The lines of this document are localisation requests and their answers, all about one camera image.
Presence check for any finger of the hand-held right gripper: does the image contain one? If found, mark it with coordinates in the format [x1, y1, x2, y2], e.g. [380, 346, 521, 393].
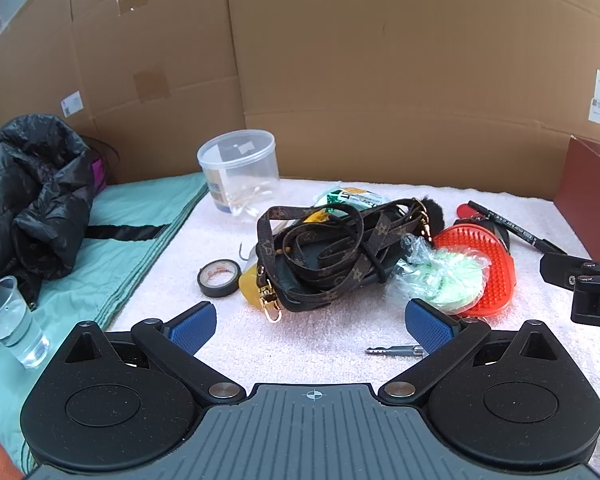
[540, 252, 600, 291]

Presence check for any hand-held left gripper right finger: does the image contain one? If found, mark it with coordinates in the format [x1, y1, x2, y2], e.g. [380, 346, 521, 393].
[380, 298, 558, 405]

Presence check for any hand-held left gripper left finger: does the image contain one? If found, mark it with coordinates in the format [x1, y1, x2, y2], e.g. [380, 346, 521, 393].
[62, 301, 246, 405]

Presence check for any orange silicone brush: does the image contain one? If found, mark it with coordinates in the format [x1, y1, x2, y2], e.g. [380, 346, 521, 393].
[432, 224, 516, 318]

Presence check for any brown box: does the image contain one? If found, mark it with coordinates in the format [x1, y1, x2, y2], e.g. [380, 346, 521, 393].
[553, 135, 600, 263]

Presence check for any clear round plastic container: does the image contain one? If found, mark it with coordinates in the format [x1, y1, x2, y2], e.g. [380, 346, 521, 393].
[197, 130, 280, 217]

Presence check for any metal drill bit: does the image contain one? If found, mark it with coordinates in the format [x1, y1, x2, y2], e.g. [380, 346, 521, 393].
[365, 344, 425, 358]

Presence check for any pale green wrapped sponge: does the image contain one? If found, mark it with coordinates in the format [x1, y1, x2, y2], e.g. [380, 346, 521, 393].
[387, 232, 491, 316]

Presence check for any black electrical tape roll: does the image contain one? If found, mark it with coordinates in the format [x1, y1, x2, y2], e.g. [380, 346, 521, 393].
[197, 259, 242, 297]

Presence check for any black marker pen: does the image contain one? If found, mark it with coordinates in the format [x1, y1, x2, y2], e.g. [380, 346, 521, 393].
[467, 200, 568, 256]

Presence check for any yellow plastic bottle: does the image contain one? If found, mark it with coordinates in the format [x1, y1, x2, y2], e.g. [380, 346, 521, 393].
[238, 262, 271, 306]

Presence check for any white fluffy towel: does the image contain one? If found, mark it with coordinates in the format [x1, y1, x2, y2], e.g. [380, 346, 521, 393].
[102, 177, 600, 480]

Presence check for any teal folded blanket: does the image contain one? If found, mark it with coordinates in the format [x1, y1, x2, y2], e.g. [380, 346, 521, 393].
[0, 172, 211, 476]

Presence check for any black fur pompom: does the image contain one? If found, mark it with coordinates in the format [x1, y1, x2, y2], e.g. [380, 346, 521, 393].
[420, 199, 448, 238]

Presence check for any black pouch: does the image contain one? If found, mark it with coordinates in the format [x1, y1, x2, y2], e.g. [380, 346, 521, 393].
[275, 210, 411, 313]

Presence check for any bunch of cotton swabs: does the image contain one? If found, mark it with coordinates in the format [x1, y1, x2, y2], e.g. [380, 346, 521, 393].
[227, 184, 274, 217]

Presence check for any green white packet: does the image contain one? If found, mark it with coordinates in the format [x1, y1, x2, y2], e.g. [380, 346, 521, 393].
[312, 186, 386, 211]

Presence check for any purple packet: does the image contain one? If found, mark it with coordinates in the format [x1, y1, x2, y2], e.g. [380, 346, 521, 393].
[91, 157, 108, 193]

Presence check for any clear plastic cup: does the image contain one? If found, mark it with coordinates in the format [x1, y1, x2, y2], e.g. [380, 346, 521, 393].
[0, 276, 51, 369]

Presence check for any black puffer jacket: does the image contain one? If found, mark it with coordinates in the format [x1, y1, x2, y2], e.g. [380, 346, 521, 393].
[0, 115, 98, 306]

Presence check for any large brown cardboard sheet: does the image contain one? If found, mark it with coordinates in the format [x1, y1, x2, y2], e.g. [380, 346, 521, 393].
[0, 0, 600, 201]

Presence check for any small white shipping label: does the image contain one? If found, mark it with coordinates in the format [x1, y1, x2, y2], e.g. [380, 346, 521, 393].
[61, 91, 84, 117]

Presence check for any brown monogram strap bag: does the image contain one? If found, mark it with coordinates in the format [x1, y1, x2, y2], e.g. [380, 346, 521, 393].
[256, 199, 433, 323]

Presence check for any black fabric strap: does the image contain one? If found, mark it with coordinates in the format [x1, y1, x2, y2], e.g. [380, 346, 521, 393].
[85, 224, 172, 242]

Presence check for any thin black cable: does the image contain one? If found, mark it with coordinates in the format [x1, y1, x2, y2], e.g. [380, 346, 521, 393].
[82, 135, 123, 183]

